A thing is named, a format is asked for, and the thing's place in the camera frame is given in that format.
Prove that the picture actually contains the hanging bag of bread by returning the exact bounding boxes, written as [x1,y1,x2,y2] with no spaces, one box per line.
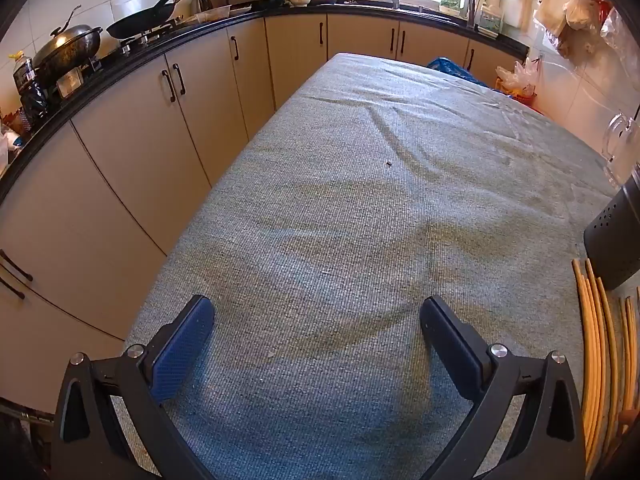
[562,0,608,31]

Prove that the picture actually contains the dark cylindrical utensil holder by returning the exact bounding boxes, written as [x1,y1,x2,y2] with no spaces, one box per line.
[584,187,640,291]

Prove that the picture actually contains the black frying pan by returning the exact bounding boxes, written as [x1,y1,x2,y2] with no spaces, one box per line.
[106,0,180,40]

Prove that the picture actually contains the gas stove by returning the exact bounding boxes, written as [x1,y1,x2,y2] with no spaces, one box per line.
[50,15,186,98]

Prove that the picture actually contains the dark wok with lid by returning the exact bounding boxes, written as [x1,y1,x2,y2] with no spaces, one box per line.
[30,5,103,86]

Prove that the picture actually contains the row of beige cabinet doors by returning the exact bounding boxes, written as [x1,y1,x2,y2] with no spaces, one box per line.
[0,12,526,411]

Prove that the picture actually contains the green and white package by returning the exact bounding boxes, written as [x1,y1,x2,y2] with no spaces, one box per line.
[477,4,505,37]

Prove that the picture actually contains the bunch of wooden chopsticks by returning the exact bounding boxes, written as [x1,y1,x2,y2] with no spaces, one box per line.
[571,257,640,480]

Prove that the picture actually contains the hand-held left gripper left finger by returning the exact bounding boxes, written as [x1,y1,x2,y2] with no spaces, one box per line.
[50,295,216,480]

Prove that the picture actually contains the red plastic basket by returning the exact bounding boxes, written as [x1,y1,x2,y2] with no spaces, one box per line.
[496,80,540,107]

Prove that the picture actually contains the dark soy sauce bottle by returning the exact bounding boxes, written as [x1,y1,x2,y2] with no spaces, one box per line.
[12,51,49,126]

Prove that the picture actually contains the clear glass mug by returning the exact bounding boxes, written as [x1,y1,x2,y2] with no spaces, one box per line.
[602,110,640,191]

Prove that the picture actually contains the hanging bags of food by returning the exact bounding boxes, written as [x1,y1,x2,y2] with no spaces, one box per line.
[532,0,640,66]

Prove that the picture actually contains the grey woven table cloth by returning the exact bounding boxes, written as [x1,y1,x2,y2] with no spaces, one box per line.
[125,52,618,480]

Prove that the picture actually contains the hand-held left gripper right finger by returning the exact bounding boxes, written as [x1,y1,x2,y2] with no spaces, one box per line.
[419,295,587,480]

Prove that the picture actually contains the blue plastic bag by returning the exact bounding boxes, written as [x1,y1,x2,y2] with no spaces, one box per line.
[427,56,488,86]

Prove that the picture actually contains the crumpled clear plastic bags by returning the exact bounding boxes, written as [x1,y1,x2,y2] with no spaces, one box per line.
[495,57,543,97]

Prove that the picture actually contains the black kitchen countertop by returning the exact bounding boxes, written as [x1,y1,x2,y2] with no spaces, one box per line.
[0,2,530,196]

